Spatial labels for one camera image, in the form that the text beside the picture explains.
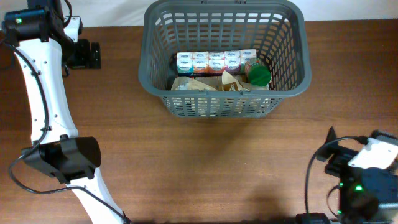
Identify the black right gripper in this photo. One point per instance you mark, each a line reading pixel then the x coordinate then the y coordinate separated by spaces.
pixel 337 161

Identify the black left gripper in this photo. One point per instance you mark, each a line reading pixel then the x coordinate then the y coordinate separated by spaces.
pixel 87 60

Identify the multicolour tissue pocket pack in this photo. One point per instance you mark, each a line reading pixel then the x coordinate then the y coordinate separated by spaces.
pixel 196 64

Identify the cream plastic bag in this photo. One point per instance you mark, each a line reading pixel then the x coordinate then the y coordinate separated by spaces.
pixel 187 83

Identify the green lidded small jar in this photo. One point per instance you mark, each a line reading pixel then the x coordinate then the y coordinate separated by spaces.
pixel 257 72

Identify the brown white snack bag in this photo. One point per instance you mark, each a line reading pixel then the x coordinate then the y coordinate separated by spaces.
pixel 230 83

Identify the orange spaghetti packet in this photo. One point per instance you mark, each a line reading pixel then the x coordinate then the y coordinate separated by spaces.
pixel 216 81

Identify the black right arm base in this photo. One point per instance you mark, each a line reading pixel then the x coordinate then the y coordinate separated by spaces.
pixel 311 218

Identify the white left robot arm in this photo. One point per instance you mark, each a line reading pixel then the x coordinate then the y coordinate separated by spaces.
pixel 48 45

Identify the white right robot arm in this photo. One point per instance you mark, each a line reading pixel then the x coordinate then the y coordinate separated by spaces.
pixel 368 179

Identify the grey plastic mesh basket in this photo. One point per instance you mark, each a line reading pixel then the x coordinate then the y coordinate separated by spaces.
pixel 275 29

